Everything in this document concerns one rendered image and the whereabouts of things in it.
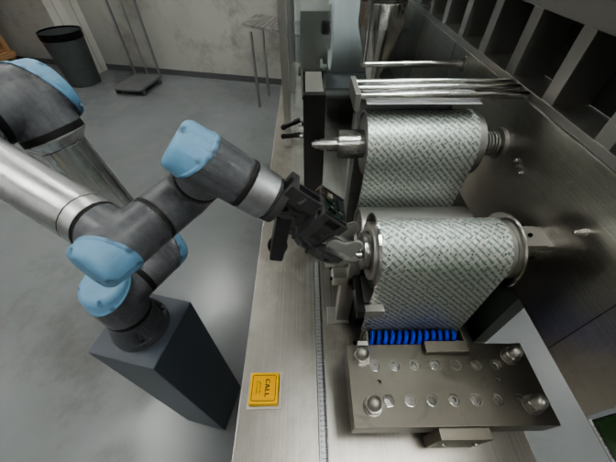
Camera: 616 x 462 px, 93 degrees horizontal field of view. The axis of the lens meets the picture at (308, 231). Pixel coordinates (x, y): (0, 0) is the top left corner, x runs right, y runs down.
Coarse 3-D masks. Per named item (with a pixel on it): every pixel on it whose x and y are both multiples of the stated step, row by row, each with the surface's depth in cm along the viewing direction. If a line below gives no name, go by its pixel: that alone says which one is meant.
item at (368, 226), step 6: (366, 222) 58; (504, 222) 56; (366, 228) 58; (372, 228) 54; (510, 228) 54; (372, 234) 53; (372, 240) 53; (516, 240) 52; (372, 246) 53; (516, 246) 52; (372, 252) 53; (516, 252) 52; (372, 258) 53; (516, 258) 52; (372, 264) 53; (516, 264) 53; (366, 270) 59; (372, 270) 53; (510, 270) 53; (366, 276) 59; (372, 276) 54
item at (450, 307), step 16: (384, 304) 61; (400, 304) 61; (416, 304) 61; (432, 304) 61; (448, 304) 61; (464, 304) 61; (480, 304) 61; (368, 320) 66; (384, 320) 66; (400, 320) 66; (416, 320) 66; (432, 320) 66; (448, 320) 67; (464, 320) 67
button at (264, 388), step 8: (256, 376) 72; (264, 376) 72; (272, 376) 72; (256, 384) 71; (264, 384) 71; (272, 384) 71; (256, 392) 70; (264, 392) 70; (272, 392) 70; (248, 400) 69; (256, 400) 69; (264, 400) 69; (272, 400) 69
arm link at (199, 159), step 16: (192, 128) 36; (176, 144) 35; (192, 144) 36; (208, 144) 37; (224, 144) 38; (176, 160) 36; (192, 160) 36; (208, 160) 36; (224, 160) 37; (240, 160) 39; (256, 160) 41; (176, 176) 38; (192, 176) 37; (208, 176) 37; (224, 176) 38; (240, 176) 39; (256, 176) 40; (192, 192) 41; (208, 192) 40; (224, 192) 39; (240, 192) 40
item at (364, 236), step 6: (360, 234) 57; (366, 234) 56; (360, 240) 57; (366, 240) 54; (366, 246) 54; (366, 252) 54; (360, 258) 57; (366, 258) 54; (360, 264) 57; (366, 264) 55
